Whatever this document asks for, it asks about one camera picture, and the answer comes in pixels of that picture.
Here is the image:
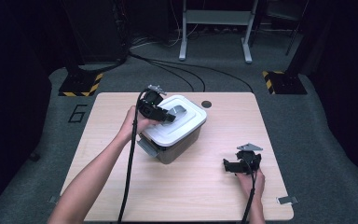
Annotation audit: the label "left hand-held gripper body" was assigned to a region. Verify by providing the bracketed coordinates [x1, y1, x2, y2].
[137, 84, 168, 121]

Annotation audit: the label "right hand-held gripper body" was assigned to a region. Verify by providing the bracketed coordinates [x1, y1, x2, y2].
[235, 142, 264, 175]

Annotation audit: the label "white lid with grey handle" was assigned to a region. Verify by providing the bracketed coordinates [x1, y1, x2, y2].
[141, 94, 209, 148]

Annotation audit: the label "grey storage box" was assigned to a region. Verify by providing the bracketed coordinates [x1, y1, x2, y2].
[136, 119, 207, 165]

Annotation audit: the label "person's right hand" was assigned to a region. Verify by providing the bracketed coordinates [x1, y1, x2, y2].
[235, 168, 267, 203]

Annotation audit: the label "person's left hand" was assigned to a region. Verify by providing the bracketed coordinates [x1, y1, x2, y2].
[117, 105, 160, 144]

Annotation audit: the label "dark cabinet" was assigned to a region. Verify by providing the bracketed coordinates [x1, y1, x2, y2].
[62, 0, 126, 63]

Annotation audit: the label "small black floor object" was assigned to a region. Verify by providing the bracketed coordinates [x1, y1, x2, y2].
[27, 151, 42, 163]

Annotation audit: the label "thin black tripod leg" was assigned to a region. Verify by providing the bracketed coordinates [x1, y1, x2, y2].
[284, 15, 303, 58]

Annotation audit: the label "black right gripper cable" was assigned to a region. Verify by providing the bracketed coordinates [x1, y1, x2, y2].
[240, 157, 259, 224]

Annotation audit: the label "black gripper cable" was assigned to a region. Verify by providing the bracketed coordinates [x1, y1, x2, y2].
[240, 157, 259, 224]
[117, 88, 152, 224]

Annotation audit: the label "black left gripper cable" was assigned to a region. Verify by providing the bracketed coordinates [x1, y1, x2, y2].
[117, 88, 152, 224]

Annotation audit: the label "thick black floor cable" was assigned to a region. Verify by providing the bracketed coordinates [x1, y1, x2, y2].
[76, 52, 130, 75]

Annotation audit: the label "white floor cables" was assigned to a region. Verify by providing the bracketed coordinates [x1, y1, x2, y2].
[130, 18, 200, 50]

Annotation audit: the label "black yellow striped base plate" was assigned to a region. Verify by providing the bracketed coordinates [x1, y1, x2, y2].
[57, 72, 104, 98]
[261, 70, 309, 96]

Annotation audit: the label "black stand post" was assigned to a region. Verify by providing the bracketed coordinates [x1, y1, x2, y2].
[59, 0, 87, 78]
[286, 0, 325, 77]

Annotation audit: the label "white metal stand frame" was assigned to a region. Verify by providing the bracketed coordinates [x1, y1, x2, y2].
[178, 0, 260, 65]

